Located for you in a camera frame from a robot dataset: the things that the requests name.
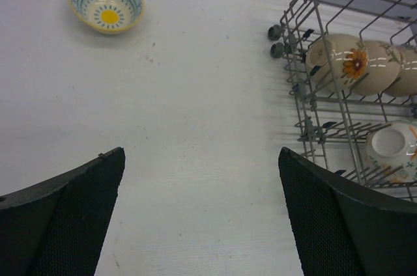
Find beige bowl orange flower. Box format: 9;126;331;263
305;33;369;92

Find beige bowl brown pattern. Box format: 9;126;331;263
384;45;416;98

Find grey wire dish rack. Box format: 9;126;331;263
267;0;416;202

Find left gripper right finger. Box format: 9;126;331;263
278;147;416;275

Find yellow patterned bowl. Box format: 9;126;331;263
68;0;145;35

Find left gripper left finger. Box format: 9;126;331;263
1;147;126;275

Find white bowl green leaves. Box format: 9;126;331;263
365;120;416;184

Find beige bowl white flower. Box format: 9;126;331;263
351;40;402;96

